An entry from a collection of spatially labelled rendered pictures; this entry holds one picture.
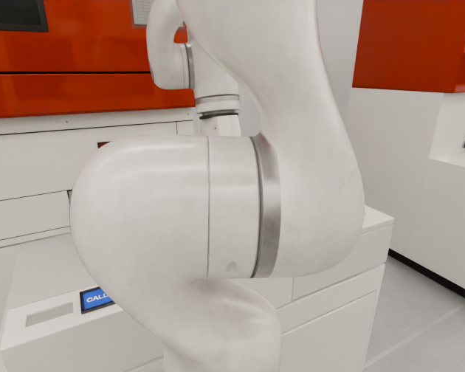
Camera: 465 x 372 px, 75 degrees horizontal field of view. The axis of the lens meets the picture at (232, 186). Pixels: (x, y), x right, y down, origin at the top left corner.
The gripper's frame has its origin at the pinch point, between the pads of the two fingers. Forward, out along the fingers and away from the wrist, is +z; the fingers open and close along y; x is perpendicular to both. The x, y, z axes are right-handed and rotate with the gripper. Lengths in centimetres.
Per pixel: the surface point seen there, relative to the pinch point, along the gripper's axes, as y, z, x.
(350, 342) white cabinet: -7, 55, 40
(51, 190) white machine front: -60, 1, -34
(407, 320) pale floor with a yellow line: -46, 104, 127
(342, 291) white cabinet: -2.6, 33.3, 32.6
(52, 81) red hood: -48, -31, -28
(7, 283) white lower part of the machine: -66, 30, -52
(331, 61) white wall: -195, -74, 228
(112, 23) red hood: -45, -46, -10
